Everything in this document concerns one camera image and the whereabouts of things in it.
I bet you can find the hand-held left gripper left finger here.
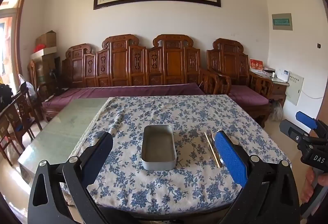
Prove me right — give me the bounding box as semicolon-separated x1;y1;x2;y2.
28;132;114;224

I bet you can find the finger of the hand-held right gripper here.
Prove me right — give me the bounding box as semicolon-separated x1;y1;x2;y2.
279;119;312;145
295;111;328;135

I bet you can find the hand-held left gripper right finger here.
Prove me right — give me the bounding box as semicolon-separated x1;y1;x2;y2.
214;130;301;224

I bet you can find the rectangular metal tin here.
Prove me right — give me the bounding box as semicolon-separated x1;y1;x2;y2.
140;125;177;171

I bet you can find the person's right hand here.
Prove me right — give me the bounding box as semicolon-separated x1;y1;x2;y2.
300;170;328;202

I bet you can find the grey fluffy duster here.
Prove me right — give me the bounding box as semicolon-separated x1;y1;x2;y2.
271;101;284;122

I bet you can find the wooden side table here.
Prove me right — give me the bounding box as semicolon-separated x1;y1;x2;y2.
250;70;290;108

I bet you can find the white telephone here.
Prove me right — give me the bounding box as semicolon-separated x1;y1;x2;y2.
275;68;290;83

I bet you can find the square purple armchair cushion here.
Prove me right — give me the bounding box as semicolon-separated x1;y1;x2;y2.
229;85;269;106

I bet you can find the white flat box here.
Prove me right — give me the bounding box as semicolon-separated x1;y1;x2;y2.
262;67;276;78

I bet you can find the long purple sofa cushion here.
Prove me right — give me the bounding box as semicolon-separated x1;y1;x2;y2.
42;83;205;110

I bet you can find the blue floral tablecloth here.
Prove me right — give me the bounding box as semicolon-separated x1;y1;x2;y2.
69;94;291;208

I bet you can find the wooden dining chair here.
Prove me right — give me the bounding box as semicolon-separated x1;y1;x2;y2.
0;106;27;166
11;89;43;139

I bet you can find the black desk lamp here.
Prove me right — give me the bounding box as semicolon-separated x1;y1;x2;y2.
50;68;62;92

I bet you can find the carved wooden sofa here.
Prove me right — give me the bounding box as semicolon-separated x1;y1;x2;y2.
41;34;221;122

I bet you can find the clear plastic bag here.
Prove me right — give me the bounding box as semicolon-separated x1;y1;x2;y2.
18;74;37;98

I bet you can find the black bag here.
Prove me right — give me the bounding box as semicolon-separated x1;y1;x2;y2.
0;83;16;107

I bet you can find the small cardboard box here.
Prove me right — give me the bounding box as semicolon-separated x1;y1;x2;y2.
35;30;57;52

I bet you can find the white wall cable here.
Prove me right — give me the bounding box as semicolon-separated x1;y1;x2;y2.
301;89;325;99

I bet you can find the white wall distribution panel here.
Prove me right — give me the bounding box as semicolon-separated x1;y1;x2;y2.
285;74;304;106

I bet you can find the green wall panel box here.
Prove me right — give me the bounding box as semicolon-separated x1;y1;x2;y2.
272;13;293;31

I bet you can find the wooden door frame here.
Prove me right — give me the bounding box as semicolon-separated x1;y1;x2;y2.
0;0;28;86

